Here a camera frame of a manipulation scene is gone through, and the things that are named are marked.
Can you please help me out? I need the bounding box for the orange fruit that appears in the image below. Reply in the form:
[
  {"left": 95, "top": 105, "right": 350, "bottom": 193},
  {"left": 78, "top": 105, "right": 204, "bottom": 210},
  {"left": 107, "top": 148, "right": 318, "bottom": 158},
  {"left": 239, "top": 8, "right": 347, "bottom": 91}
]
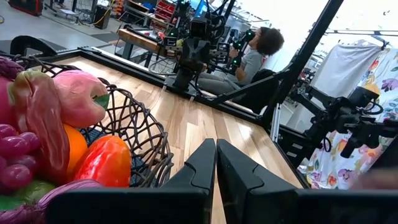
[{"left": 63, "top": 123, "right": 89, "bottom": 175}]

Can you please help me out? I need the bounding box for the red grape bunch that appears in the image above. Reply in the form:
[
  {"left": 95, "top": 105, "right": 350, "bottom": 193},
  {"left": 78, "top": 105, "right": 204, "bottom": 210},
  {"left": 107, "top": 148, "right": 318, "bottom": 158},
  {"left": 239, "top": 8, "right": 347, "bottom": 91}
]
[{"left": 0, "top": 123, "right": 41, "bottom": 194}]

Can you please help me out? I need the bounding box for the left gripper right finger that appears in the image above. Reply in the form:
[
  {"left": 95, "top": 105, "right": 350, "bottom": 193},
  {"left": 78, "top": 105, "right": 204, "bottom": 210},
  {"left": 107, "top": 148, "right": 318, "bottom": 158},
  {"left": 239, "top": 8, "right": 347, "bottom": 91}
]
[{"left": 216, "top": 139, "right": 398, "bottom": 224}]

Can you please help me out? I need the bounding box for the pink dragon fruit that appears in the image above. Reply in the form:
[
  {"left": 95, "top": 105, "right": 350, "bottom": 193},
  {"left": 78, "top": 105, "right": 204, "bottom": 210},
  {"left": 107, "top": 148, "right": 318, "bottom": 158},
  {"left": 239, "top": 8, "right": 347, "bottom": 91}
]
[{"left": 52, "top": 69, "right": 110, "bottom": 129}]

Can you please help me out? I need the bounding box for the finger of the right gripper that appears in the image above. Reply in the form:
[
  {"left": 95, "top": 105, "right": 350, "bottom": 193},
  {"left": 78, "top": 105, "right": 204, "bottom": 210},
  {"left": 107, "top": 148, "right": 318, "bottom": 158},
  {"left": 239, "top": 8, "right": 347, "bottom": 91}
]
[
  {"left": 210, "top": 42, "right": 231, "bottom": 63},
  {"left": 163, "top": 36, "right": 182, "bottom": 57}
]

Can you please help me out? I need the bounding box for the floral print cloth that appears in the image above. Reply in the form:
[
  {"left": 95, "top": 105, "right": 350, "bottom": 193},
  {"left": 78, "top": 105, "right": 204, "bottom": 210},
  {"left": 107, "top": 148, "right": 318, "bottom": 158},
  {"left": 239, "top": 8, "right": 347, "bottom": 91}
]
[{"left": 297, "top": 47, "right": 398, "bottom": 191}]

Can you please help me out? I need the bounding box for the grey hanging cloth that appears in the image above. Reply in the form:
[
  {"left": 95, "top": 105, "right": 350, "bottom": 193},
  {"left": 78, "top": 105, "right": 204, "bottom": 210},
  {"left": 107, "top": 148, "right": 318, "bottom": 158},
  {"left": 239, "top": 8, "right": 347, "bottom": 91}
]
[{"left": 310, "top": 39, "right": 384, "bottom": 101}]

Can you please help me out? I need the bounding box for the person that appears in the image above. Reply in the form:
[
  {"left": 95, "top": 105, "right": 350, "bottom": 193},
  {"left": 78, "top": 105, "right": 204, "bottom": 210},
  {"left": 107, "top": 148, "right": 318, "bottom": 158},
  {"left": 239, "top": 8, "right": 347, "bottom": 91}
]
[{"left": 197, "top": 26, "right": 285, "bottom": 96}]

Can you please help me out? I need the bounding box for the red chili pepper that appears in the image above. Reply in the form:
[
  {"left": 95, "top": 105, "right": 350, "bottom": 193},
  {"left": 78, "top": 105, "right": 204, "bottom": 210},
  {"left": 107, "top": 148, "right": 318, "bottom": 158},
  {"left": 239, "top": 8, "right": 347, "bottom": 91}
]
[{"left": 10, "top": 71, "right": 72, "bottom": 185}]

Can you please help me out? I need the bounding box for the black office chair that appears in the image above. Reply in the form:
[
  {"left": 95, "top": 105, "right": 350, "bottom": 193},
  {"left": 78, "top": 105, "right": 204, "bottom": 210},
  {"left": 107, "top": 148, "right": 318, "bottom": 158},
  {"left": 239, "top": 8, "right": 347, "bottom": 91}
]
[{"left": 232, "top": 68, "right": 281, "bottom": 115}]

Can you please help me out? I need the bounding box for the red equipment case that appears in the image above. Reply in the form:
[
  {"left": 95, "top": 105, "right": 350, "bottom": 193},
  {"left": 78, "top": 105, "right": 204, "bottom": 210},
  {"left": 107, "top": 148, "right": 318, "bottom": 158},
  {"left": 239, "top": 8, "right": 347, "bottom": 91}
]
[{"left": 7, "top": 0, "right": 44, "bottom": 17}]

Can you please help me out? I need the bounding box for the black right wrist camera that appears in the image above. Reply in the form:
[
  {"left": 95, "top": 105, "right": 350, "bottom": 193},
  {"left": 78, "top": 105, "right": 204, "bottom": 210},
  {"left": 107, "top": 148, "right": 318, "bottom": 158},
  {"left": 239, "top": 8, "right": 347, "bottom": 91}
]
[{"left": 189, "top": 17, "right": 208, "bottom": 40}]

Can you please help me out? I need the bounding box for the red storage bin shelf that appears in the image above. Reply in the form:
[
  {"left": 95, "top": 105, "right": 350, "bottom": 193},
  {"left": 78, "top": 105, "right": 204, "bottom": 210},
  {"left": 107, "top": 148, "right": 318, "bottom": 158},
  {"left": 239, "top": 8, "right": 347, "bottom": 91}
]
[{"left": 153, "top": 0, "right": 177, "bottom": 23}]

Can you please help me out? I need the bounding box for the red orange mango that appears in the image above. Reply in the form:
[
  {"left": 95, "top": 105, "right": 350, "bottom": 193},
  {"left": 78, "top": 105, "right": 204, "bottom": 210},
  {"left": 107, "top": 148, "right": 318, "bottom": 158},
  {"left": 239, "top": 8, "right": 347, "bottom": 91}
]
[{"left": 72, "top": 134, "right": 132, "bottom": 189}]

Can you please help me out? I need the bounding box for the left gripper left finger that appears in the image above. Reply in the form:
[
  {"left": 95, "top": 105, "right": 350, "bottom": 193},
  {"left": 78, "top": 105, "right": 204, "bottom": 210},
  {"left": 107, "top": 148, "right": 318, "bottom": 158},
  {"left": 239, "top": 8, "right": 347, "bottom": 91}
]
[{"left": 46, "top": 138, "right": 217, "bottom": 224}]

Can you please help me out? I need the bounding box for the black table-level camera mount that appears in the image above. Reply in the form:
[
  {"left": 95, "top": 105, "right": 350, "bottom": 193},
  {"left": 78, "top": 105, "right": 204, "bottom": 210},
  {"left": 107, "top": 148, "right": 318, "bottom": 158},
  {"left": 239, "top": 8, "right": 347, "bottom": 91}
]
[{"left": 295, "top": 85, "right": 398, "bottom": 160}]

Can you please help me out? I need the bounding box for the black arched bracket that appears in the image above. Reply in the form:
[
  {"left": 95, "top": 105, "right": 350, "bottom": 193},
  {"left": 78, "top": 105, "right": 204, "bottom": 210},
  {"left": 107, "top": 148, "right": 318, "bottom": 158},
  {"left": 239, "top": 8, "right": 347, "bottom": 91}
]
[{"left": 9, "top": 34, "right": 58, "bottom": 58}]

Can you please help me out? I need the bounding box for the black wire basket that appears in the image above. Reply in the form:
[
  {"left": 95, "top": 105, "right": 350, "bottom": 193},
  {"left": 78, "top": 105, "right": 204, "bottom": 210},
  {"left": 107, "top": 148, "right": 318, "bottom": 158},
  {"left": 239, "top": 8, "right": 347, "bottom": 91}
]
[{"left": 0, "top": 54, "right": 175, "bottom": 189}]

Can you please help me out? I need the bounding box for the green round fruit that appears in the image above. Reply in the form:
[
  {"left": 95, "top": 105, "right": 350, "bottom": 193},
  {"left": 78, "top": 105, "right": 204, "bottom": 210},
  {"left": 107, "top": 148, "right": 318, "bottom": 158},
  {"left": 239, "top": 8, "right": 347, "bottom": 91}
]
[{"left": 0, "top": 179, "right": 56, "bottom": 213}]

